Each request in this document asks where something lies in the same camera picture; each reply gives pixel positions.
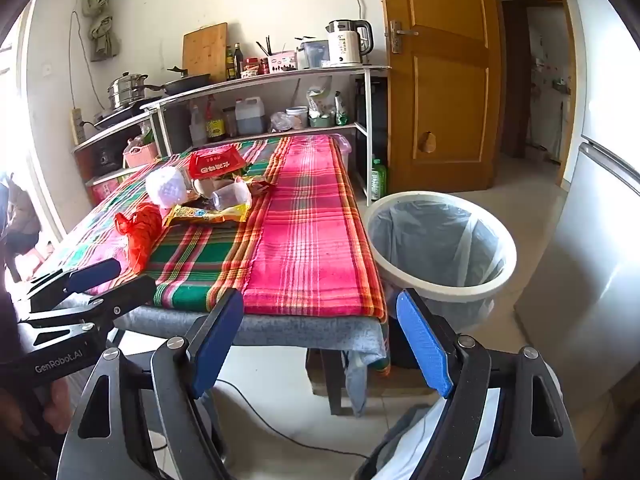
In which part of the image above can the white electric kettle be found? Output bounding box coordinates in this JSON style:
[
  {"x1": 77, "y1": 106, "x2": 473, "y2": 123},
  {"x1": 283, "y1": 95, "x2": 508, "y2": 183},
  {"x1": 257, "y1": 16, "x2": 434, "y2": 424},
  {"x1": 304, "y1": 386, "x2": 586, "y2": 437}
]
[{"x1": 322, "y1": 19, "x2": 375, "y2": 68}]

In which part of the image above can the white metal shelf rack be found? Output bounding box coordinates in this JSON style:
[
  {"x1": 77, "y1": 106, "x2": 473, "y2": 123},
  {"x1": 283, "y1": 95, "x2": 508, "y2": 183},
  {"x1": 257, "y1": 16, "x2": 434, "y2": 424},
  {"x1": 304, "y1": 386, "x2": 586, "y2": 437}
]
[{"x1": 72, "y1": 65, "x2": 391, "y2": 206}]

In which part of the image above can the pink utensil box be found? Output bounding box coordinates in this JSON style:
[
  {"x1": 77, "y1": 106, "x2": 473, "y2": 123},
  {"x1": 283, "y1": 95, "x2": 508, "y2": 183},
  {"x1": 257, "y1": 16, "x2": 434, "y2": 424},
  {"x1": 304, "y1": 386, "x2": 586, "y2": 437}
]
[{"x1": 267, "y1": 50, "x2": 298, "y2": 75}]

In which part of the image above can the white plastic bin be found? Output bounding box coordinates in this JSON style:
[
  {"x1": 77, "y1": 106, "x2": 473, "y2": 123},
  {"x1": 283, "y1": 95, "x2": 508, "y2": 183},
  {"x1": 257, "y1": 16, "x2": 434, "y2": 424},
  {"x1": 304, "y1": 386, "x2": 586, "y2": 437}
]
[{"x1": 366, "y1": 191, "x2": 518, "y2": 328}]

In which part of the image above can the black induction cooker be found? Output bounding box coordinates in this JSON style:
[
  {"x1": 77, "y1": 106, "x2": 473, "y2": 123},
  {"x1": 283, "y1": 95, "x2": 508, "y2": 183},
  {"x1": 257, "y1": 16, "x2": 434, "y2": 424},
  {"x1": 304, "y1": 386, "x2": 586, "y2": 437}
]
[{"x1": 94, "y1": 105, "x2": 151, "y2": 128}]

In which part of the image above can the pink green plaid cloth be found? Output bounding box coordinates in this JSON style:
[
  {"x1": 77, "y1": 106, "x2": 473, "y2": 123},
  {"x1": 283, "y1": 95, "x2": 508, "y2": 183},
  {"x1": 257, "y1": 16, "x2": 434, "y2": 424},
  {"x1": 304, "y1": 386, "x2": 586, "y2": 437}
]
[{"x1": 32, "y1": 135, "x2": 388, "y2": 321}]

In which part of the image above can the wooden door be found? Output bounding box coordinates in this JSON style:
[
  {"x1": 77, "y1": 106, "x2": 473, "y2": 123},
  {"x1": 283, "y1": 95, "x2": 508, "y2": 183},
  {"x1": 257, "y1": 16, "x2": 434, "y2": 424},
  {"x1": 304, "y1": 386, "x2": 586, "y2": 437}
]
[{"x1": 377, "y1": 0, "x2": 503, "y2": 196}]

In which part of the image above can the wooden door frame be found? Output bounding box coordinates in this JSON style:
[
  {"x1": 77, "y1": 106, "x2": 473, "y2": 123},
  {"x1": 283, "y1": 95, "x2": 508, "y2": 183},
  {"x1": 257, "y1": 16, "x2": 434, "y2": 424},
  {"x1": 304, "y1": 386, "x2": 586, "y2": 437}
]
[{"x1": 501, "y1": 0, "x2": 578, "y2": 188}]

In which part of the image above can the black frying pan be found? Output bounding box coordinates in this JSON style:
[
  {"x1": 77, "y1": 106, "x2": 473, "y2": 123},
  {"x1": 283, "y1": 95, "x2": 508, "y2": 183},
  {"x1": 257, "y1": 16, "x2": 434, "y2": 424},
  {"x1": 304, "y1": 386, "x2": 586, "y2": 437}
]
[{"x1": 150, "y1": 66, "x2": 212, "y2": 96}]

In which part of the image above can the pink plastic basket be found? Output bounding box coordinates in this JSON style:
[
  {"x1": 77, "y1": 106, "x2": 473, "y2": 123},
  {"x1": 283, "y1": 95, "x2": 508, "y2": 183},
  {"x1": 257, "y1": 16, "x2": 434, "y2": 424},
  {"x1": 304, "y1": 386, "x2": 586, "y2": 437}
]
[{"x1": 123, "y1": 141, "x2": 160, "y2": 168}]

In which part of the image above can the red snack packet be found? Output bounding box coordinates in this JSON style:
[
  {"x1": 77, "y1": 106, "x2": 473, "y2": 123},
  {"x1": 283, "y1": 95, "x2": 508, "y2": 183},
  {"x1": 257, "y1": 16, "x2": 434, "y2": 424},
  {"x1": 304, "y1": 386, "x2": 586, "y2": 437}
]
[{"x1": 187, "y1": 144, "x2": 248, "y2": 181}]

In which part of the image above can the red white carton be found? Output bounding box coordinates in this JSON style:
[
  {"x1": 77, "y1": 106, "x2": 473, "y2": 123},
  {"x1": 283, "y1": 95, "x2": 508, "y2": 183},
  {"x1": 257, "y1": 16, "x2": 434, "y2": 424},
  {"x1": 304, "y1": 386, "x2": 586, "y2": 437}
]
[{"x1": 85, "y1": 167, "x2": 146, "y2": 206}]

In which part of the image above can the silver refrigerator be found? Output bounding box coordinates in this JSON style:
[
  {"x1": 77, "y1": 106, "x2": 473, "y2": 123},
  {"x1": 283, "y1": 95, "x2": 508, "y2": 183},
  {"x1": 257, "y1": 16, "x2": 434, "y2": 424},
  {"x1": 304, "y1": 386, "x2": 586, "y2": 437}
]
[{"x1": 515, "y1": 0, "x2": 640, "y2": 411}]

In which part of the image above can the red plastic bag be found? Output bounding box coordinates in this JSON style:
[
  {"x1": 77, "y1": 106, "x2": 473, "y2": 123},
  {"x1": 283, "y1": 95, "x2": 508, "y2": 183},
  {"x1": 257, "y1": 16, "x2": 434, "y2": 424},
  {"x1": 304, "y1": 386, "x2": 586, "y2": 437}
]
[{"x1": 114, "y1": 202, "x2": 163, "y2": 273}]

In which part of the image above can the translucent bin liner bag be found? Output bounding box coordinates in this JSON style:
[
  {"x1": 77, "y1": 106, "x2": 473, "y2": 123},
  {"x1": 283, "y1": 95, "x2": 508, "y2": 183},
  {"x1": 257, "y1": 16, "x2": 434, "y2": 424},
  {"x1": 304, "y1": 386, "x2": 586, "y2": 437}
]
[{"x1": 370, "y1": 200, "x2": 506, "y2": 286}]

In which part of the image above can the clear bottle red cap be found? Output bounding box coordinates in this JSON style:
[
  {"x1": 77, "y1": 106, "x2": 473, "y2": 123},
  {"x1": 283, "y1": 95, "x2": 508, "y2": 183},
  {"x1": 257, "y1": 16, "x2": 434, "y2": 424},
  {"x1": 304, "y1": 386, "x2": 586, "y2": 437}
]
[{"x1": 189, "y1": 102, "x2": 207, "y2": 147}]

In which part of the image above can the green plastic bottle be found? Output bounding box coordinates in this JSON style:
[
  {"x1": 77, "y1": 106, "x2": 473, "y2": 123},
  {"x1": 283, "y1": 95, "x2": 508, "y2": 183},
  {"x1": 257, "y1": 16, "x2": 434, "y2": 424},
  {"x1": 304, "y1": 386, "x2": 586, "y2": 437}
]
[{"x1": 370, "y1": 158, "x2": 388, "y2": 201}]

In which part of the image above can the yellow label oil bottle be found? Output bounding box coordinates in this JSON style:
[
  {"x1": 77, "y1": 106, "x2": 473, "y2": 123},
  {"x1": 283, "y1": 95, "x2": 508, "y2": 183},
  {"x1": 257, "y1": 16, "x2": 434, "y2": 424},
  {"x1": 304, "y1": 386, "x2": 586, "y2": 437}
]
[{"x1": 205, "y1": 95, "x2": 226, "y2": 142}]

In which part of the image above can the dark cloth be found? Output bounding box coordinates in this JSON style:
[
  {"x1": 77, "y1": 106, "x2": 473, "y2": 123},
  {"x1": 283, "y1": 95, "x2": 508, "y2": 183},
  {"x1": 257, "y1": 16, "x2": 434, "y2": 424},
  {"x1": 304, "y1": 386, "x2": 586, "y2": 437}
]
[{"x1": 0, "y1": 172, "x2": 43, "y2": 283}]

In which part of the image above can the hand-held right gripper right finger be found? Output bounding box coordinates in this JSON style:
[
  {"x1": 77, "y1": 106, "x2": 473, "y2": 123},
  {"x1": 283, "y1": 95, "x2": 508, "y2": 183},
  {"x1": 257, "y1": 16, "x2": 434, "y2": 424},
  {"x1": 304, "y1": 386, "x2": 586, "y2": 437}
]
[{"x1": 395, "y1": 287, "x2": 583, "y2": 480}]

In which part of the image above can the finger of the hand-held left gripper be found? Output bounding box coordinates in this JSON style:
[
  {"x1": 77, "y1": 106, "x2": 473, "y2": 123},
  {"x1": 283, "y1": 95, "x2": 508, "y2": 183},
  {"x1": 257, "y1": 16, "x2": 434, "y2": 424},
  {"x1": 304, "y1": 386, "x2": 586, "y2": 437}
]
[
  {"x1": 20, "y1": 275, "x2": 158, "y2": 332},
  {"x1": 25, "y1": 257, "x2": 122, "y2": 314}
]

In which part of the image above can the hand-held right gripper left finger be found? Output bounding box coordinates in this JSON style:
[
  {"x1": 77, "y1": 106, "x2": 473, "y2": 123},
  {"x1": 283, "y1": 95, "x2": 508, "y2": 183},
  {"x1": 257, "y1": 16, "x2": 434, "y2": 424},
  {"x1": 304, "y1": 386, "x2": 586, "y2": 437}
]
[{"x1": 59, "y1": 288, "x2": 246, "y2": 480}]

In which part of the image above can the metal door handle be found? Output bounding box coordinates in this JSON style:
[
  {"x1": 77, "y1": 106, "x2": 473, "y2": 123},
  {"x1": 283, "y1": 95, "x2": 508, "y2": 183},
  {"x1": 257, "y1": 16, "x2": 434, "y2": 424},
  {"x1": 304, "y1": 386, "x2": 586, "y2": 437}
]
[{"x1": 385, "y1": 20, "x2": 420, "y2": 55}]

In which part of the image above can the white green food bag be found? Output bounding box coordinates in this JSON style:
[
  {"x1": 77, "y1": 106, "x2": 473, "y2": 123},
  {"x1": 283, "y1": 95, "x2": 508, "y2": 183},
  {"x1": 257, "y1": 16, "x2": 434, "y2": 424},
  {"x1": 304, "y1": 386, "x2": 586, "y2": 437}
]
[{"x1": 306, "y1": 85, "x2": 335, "y2": 118}]

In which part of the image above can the hanging grey green cloth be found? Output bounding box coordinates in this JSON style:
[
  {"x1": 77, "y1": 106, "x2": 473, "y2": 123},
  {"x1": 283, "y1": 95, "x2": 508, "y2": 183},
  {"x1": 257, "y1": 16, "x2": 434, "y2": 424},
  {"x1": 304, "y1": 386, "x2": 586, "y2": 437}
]
[{"x1": 82, "y1": 0, "x2": 121, "y2": 61}]

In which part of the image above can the brown snack wrapper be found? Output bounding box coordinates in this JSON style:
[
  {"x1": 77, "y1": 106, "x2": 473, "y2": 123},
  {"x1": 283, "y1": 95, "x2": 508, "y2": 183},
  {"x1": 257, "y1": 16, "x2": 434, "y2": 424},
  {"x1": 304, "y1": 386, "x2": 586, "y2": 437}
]
[{"x1": 244, "y1": 176, "x2": 277, "y2": 197}]

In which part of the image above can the white plastic bag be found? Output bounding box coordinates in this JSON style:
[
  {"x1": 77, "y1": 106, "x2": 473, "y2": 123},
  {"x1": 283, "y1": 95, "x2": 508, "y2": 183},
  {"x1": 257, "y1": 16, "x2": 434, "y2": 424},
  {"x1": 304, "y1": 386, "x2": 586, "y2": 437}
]
[{"x1": 145, "y1": 166, "x2": 187, "y2": 209}]

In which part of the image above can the storage box pink lid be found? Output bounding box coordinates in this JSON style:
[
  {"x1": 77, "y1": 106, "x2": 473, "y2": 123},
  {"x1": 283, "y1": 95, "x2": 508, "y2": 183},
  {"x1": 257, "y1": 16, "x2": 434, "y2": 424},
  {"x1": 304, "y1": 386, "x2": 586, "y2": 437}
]
[{"x1": 330, "y1": 133, "x2": 354, "y2": 161}]

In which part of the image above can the steel steamer pot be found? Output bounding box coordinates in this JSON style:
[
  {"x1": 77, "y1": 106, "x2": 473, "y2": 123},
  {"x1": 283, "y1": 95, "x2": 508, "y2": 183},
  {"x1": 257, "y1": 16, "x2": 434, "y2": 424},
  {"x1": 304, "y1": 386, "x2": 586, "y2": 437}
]
[{"x1": 106, "y1": 72, "x2": 150, "y2": 111}]

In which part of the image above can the wooden cutting board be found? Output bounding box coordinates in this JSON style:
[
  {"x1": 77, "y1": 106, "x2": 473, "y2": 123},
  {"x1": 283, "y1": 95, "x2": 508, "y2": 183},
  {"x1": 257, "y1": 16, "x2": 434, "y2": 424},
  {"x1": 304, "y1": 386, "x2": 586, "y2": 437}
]
[{"x1": 181, "y1": 22, "x2": 228, "y2": 83}]

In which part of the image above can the white paper cup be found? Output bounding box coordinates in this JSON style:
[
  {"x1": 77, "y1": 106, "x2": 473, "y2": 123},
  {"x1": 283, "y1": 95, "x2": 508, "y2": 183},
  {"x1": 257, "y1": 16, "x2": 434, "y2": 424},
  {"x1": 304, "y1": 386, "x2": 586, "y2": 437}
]
[{"x1": 192, "y1": 177, "x2": 221, "y2": 202}]

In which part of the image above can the black pot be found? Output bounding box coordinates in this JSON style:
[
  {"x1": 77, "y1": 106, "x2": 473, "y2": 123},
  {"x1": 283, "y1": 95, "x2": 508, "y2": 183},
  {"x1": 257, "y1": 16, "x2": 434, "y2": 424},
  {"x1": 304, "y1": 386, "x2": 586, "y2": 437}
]
[{"x1": 92, "y1": 145, "x2": 126, "y2": 171}]

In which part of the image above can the clear plastic container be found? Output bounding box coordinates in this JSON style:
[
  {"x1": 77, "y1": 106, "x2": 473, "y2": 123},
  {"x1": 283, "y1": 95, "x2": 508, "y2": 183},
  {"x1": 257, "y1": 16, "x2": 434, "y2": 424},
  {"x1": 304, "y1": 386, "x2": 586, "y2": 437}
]
[{"x1": 296, "y1": 37, "x2": 331, "y2": 70}]

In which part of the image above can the black floor cable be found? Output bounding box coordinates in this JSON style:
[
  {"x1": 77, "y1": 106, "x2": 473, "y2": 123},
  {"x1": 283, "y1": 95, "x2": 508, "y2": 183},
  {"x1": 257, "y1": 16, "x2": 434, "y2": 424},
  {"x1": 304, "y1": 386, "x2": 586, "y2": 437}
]
[{"x1": 150, "y1": 379, "x2": 373, "y2": 461}]

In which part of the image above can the white grey cloth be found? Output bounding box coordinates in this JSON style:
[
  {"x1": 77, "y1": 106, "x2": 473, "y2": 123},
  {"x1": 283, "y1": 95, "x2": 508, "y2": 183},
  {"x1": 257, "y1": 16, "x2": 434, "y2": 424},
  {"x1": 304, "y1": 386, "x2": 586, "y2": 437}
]
[{"x1": 357, "y1": 387, "x2": 501, "y2": 480}]

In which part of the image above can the grey felt blanket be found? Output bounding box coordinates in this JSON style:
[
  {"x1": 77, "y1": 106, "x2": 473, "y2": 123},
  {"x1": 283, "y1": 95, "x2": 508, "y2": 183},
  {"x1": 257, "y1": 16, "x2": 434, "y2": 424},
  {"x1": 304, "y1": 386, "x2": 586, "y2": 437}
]
[{"x1": 117, "y1": 305, "x2": 391, "y2": 416}]

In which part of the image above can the person's left hand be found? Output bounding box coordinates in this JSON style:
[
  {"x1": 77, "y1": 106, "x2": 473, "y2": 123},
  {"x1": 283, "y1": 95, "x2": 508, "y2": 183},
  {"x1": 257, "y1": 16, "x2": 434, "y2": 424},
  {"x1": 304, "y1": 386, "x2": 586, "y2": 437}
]
[{"x1": 0, "y1": 377, "x2": 75, "y2": 443}]

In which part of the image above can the plastic jug dark liquid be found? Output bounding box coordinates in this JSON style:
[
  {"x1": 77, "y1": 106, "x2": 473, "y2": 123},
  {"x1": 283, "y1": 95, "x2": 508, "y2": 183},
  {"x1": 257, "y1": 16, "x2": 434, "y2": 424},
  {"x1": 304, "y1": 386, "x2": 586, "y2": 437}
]
[{"x1": 235, "y1": 97, "x2": 267, "y2": 136}]

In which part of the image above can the yellow chips bag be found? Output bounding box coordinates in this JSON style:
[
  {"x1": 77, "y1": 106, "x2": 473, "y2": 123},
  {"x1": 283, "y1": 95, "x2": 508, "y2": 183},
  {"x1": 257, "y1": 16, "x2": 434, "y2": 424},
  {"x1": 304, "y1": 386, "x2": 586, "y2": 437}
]
[{"x1": 162, "y1": 202, "x2": 251, "y2": 228}]

